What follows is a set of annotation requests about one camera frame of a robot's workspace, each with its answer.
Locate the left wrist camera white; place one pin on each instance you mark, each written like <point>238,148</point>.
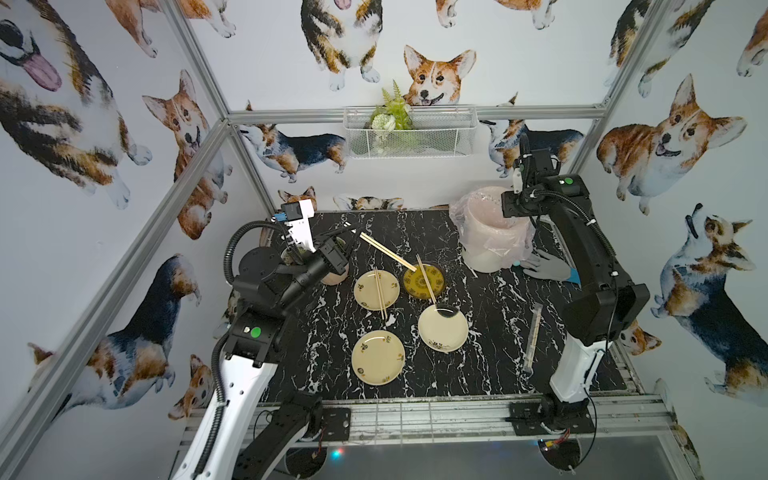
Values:
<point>295,217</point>

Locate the green fern white flower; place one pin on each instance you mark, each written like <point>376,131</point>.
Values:
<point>393,115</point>

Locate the cream plate upper left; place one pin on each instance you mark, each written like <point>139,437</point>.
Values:
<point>365,292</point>

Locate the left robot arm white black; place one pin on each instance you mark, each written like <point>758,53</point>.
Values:
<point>247,356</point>

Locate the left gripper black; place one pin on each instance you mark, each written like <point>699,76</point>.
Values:
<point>335,255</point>

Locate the cream plate chipped right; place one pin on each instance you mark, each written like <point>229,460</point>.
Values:
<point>442,328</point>

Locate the grey glove blue cuff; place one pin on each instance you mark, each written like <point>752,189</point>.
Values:
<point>545,266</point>

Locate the white bin with plastic bag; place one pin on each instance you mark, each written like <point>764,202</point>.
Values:
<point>490,242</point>

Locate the aluminium front rail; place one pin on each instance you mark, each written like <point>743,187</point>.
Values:
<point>475,419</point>

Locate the white wire wall basket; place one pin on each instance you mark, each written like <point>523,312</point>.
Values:
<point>438,132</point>

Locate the yellow patterned dark-rimmed plate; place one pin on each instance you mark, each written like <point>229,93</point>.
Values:
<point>414,284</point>

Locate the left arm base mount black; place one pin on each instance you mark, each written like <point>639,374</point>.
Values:
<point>322,424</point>

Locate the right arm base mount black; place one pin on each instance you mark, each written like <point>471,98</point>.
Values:
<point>550,417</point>

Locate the cream plate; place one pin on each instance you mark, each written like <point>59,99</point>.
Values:
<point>378,358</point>
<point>365,292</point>

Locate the tan pot green plant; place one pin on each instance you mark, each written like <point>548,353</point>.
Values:
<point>332,279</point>

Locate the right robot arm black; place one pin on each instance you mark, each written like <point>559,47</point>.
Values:
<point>610,300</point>

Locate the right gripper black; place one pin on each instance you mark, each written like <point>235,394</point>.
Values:
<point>508,206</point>

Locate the cream plate front left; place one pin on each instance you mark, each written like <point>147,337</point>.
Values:
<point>378,358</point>

